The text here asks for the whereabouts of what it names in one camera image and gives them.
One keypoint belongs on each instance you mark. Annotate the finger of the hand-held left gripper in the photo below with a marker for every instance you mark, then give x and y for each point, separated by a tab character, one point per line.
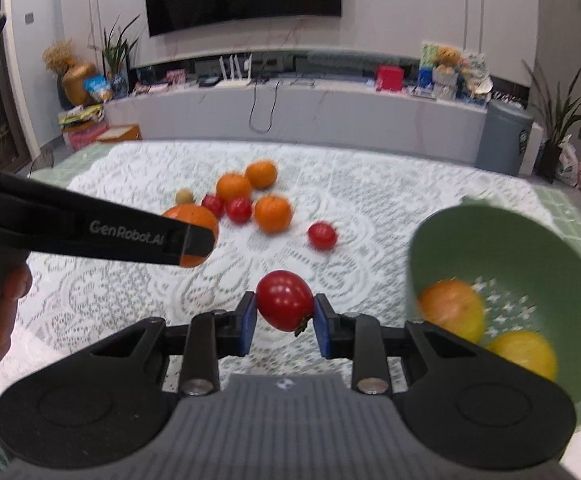
198	242

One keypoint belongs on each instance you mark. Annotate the brown teddy bear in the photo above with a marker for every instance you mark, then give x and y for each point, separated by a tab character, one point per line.
448	57

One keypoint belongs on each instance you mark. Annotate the red box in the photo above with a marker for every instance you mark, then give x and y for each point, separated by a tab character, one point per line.
389	79

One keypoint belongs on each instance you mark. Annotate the potted plant in black pot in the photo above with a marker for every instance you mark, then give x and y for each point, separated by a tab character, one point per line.
550	160

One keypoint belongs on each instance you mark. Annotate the orange-yellow round fruit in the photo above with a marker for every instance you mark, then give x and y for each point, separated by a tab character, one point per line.
450	310

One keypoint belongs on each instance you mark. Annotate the small black box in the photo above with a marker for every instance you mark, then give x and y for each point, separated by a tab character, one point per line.
209	80

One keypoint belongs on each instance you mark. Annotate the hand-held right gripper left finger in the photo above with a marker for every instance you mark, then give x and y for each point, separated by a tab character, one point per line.
249	325

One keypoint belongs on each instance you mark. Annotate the dried yellow flowers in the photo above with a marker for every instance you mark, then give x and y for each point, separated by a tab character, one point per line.
59	56

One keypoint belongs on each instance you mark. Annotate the blue snack bag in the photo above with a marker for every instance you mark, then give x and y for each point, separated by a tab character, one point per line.
96	90

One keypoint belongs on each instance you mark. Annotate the white floral hat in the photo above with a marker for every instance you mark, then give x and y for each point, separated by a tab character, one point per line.
477	77

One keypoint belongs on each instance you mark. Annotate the grey trash bin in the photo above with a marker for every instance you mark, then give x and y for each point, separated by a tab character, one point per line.
502	140

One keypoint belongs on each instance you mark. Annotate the green colander bowl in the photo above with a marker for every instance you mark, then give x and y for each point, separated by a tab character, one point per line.
495	245

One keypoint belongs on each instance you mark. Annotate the yellow lemon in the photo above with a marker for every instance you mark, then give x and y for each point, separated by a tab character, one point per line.
522	355

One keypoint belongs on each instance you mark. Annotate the white fabric basket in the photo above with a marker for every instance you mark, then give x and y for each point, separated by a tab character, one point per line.
445	82

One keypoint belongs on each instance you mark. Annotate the orange cardboard box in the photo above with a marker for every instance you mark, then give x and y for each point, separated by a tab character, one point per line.
120	133

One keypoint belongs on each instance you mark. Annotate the orange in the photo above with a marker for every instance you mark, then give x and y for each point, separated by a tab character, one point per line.
195	217
234	187
261	174
273	213

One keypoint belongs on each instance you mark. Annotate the gold vase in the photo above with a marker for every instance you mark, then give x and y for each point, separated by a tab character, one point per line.
78	82

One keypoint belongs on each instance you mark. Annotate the white marble media cabinet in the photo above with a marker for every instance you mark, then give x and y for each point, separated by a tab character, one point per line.
345	120

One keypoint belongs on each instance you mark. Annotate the red tomato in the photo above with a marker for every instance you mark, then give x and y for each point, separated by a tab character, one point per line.
283	300
322	235
239	209
213	205

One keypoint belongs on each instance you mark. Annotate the pink box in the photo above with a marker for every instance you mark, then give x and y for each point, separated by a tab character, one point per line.
83	137

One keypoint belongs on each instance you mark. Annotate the green plant in glass vase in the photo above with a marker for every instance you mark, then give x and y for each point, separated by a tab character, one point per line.
116	57

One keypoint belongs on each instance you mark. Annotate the white lace tablecloth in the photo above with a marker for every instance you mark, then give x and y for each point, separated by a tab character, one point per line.
370	200

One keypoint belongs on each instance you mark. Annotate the white router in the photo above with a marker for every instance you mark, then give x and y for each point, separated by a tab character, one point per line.
234	82

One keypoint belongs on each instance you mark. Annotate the pink picture card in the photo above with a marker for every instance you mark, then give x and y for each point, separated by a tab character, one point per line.
176	77

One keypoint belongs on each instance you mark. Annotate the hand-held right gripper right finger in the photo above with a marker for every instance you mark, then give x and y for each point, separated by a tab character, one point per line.
322	330

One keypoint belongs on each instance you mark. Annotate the small tan round fruit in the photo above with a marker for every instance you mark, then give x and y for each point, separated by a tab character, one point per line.
184	196

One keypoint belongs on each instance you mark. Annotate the yellow-green packets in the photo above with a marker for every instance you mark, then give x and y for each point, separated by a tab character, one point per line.
78	116

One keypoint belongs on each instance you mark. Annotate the white plastic bag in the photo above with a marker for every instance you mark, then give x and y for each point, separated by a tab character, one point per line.
567	162

